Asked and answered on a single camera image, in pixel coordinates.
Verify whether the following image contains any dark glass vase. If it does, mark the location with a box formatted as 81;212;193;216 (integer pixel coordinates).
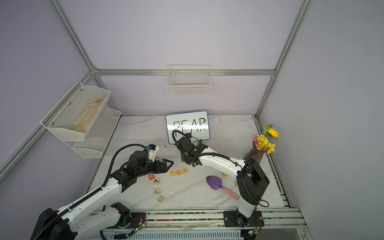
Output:
244;146;265;165

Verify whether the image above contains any wooden block blue O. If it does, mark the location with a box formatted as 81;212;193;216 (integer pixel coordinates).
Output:
157;195;165;203

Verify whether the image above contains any yellow flower bouquet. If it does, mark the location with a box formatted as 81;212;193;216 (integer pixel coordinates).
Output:
252;124;280;154

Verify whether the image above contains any purple scoop pink handle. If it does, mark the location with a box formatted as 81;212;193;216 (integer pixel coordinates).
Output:
206;176;240;200

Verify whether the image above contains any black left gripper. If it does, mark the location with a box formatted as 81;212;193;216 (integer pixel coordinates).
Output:
136;158;173;178

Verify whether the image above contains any wooden block purple 7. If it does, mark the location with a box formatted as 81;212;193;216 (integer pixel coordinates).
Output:
154;178;161;185

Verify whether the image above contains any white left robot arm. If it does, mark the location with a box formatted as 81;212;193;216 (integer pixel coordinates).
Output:
31;144;174;240

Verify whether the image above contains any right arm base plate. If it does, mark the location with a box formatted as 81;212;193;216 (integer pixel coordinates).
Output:
223;210;265;228

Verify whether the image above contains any white wire wall basket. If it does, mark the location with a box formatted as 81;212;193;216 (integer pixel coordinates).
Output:
166;65;211;97

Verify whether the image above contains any wooden block orange A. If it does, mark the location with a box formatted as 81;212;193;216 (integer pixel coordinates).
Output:
182;168;189;175

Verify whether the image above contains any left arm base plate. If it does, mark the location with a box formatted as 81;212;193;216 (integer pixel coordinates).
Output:
127;212;147;229

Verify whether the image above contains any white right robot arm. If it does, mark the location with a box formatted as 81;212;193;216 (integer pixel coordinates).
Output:
175;137;270;220

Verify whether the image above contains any white two-tier mesh shelf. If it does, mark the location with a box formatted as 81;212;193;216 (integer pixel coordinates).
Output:
41;82;121;159

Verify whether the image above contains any blue framed whiteboard PEAR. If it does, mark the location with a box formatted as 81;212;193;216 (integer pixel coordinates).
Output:
165;111;211;145

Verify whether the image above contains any beige cloth in shelf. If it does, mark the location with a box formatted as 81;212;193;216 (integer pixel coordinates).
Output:
70;97;105;134

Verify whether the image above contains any black corrugated cable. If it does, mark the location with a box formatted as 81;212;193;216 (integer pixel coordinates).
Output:
31;143;148;240

